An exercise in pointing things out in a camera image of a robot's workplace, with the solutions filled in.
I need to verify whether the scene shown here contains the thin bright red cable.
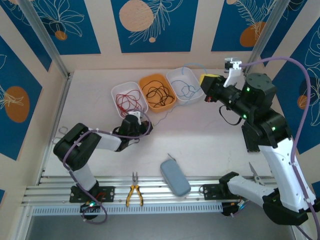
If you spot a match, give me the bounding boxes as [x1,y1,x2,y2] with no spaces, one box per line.
[117,98,144,119]

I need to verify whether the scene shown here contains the thin pale blue cable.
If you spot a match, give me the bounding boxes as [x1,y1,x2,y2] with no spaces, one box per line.
[152,62,208,127]

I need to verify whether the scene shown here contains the orange plastic tray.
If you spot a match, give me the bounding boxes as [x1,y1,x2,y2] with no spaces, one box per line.
[138,72,177,114]

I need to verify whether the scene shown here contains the white plastic tray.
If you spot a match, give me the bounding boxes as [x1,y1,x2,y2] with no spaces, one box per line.
[165,66,205,106]
[110,81,150,124]

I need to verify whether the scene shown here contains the bundle of black strips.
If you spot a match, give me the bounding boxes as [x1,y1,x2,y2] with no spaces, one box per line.
[241,123,261,153]

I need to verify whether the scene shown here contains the grey zipper pouch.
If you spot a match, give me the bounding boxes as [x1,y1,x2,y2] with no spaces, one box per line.
[159,153,192,197]

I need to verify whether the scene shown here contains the metal forceps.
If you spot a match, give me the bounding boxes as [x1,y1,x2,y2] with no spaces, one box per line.
[51,126,69,145]

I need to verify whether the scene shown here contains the small circuit board with LED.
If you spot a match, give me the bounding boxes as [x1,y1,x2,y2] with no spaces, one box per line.
[79,200,101,214]
[221,201,251,217]

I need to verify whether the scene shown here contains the blue floral wall panel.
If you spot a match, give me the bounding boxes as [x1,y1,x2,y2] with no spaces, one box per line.
[0,34,43,161]
[259,0,310,68]
[211,0,278,53]
[271,17,320,155]
[0,0,53,73]
[32,0,102,56]
[110,0,200,54]

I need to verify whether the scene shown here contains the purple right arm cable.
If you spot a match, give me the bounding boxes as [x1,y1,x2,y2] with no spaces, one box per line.
[240,56,320,240]

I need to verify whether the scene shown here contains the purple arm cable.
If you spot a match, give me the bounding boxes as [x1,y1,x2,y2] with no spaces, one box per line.
[240,56,320,240]
[62,109,153,225]

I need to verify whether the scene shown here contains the yellow-handled pliers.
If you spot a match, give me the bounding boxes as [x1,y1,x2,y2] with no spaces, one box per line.
[124,171,145,208]

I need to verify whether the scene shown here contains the aluminium rail frame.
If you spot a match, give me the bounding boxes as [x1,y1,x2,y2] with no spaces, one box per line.
[21,174,301,208]

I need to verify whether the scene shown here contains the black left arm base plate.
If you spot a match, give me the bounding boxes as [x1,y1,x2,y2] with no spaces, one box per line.
[69,185,116,204]

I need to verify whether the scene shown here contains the aluminium corner post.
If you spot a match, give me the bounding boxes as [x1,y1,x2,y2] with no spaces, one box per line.
[17,0,72,80]
[242,0,288,76]

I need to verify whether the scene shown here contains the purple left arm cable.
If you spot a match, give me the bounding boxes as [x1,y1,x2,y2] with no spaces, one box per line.
[62,109,153,225]

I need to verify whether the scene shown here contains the grey slotted cable duct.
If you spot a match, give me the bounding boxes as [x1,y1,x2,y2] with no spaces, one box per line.
[31,202,224,216]

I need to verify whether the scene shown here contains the white-handled scissors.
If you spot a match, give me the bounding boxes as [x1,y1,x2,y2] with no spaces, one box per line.
[248,161,266,187]

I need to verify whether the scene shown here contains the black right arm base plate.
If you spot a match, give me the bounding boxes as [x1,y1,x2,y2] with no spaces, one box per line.
[201,183,241,201]

